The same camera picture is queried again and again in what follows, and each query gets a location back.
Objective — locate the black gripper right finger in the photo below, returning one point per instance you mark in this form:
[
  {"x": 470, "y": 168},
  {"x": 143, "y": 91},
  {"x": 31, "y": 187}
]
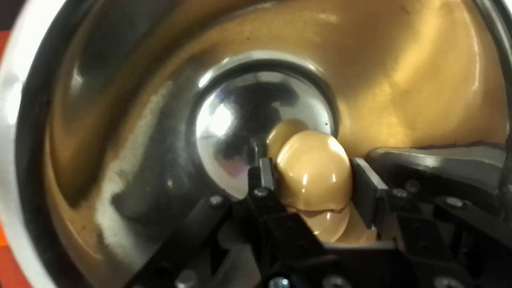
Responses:
[{"x": 370, "y": 189}]

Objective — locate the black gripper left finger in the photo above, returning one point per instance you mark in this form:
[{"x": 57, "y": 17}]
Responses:
[{"x": 265, "y": 184}]

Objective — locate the beige toy egg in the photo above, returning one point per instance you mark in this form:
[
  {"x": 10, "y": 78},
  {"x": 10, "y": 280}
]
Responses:
[{"x": 314, "y": 169}]

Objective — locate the silver metal bowl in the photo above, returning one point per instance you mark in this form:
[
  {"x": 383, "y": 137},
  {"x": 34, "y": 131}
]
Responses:
[{"x": 401, "y": 80}]

